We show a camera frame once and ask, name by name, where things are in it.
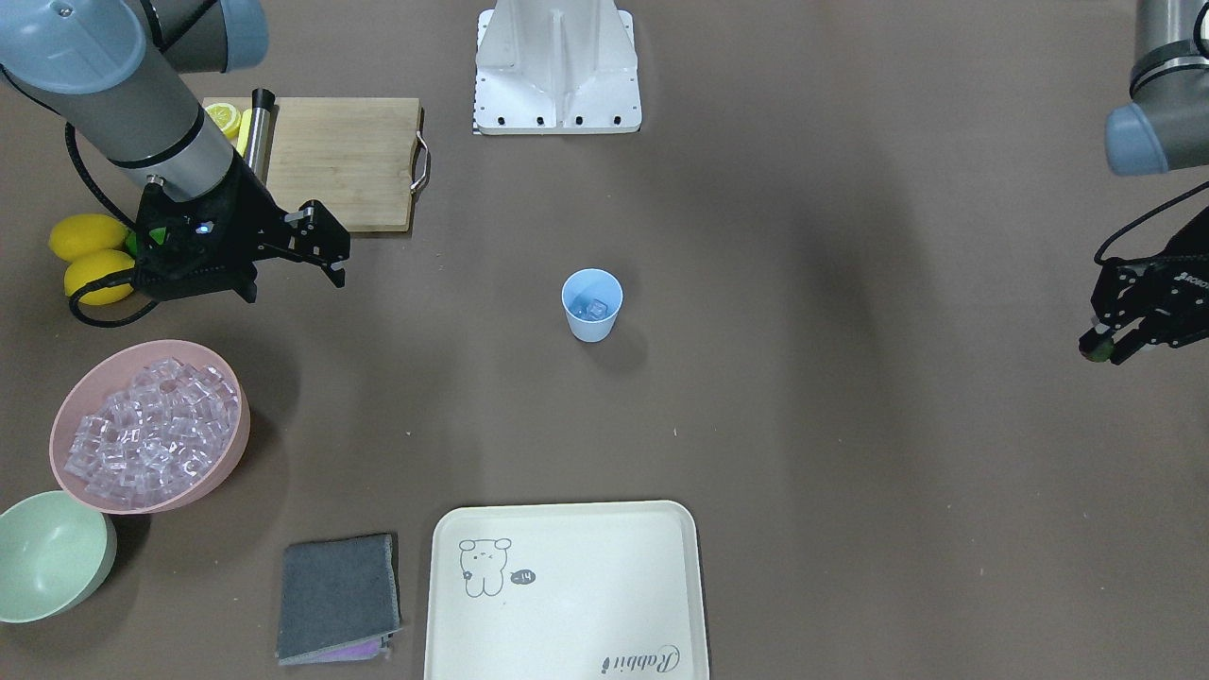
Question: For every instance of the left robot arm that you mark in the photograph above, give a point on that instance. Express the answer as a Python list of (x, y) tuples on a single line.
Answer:
[(1164, 127)]

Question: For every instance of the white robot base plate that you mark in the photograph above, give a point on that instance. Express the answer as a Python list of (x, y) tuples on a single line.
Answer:
[(556, 68)]

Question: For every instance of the knife with metal handle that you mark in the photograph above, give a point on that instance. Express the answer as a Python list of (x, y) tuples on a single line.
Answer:
[(260, 126)]

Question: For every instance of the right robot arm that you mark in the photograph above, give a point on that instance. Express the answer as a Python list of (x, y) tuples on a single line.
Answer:
[(112, 70)]

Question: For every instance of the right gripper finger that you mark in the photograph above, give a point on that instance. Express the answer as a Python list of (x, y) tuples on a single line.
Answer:
[(313, 235)]

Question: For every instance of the red strawberry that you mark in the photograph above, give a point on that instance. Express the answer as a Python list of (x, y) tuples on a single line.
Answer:
[(1098, 353)]

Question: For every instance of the yellow lemon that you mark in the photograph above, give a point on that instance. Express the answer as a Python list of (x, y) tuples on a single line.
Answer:
[(83, 234), (93, 267)]

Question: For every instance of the green lime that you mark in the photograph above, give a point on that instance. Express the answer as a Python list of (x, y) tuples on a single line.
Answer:
[(154, 239)]

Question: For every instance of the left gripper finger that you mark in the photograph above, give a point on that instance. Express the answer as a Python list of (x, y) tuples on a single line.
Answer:
[(1129, 343), (1103, 329)]

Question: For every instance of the wooden cutting board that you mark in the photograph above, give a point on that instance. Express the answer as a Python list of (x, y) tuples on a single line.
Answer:
[(362, 157)]

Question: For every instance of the pink bowl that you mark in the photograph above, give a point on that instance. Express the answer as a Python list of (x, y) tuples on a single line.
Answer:
[(156, 426)]

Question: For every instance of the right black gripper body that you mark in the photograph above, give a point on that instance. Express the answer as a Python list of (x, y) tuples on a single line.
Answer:
[(253, 219)]

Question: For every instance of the grey folded cloth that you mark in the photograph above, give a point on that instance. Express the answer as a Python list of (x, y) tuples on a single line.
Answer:
[(339, 600)]

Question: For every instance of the cream rabbit tray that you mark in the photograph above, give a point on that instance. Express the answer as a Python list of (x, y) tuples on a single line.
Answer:
[(601, 590)]

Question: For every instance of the light blue cup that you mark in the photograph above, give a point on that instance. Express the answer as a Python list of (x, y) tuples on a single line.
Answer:
[(591, 283)]

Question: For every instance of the mint green bowl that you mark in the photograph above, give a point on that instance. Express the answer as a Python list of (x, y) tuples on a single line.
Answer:
[(55, 553)]

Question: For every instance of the clear ice cube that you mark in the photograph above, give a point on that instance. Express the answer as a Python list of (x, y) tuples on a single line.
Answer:
[(592, 310)]

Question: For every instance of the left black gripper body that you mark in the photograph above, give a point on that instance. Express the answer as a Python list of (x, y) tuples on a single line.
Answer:
[(1181, 288)]

